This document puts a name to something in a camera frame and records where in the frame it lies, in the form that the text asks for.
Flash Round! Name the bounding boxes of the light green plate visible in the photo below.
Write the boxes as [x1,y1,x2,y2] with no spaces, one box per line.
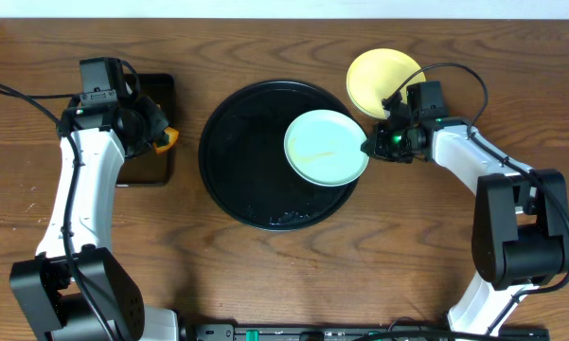
[283,109,369,187]

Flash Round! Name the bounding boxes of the green yellow sponge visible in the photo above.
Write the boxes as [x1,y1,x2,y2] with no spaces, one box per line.
[153,127,179,154]

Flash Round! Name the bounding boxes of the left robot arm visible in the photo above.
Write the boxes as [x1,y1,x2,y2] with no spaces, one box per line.
[9,101,180,340]

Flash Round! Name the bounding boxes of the yellow plate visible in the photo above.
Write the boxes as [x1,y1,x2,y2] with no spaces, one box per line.
[347,48,420,119]

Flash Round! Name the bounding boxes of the black rectangular water tray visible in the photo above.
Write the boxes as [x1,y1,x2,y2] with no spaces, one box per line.
[116,73,176,187]

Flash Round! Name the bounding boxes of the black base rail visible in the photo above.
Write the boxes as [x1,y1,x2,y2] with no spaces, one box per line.
[187,323,551,341]

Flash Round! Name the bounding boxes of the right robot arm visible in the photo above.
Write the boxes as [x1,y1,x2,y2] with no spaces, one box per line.
[361,118,569,336]

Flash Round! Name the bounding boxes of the round black tray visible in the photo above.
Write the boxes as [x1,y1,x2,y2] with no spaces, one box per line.
[199,80,356,231]

